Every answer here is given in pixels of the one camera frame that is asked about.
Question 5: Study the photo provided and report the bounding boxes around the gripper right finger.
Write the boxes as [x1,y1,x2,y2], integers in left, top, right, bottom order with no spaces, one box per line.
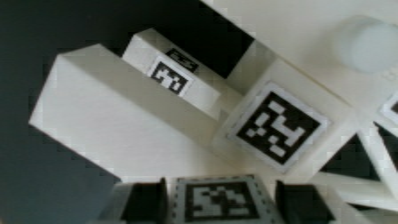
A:
[275,182,335,224]

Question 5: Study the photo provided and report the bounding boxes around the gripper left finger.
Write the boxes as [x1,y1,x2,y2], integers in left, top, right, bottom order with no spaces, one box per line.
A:
[86,179,168,224]

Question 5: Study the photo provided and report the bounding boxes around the white tagged cube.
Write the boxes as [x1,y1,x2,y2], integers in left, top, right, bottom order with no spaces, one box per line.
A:
[170,174,284,224]

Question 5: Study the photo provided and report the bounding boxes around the white chair back frame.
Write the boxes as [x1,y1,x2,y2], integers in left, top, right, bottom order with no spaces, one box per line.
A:
[200,0,398,224]

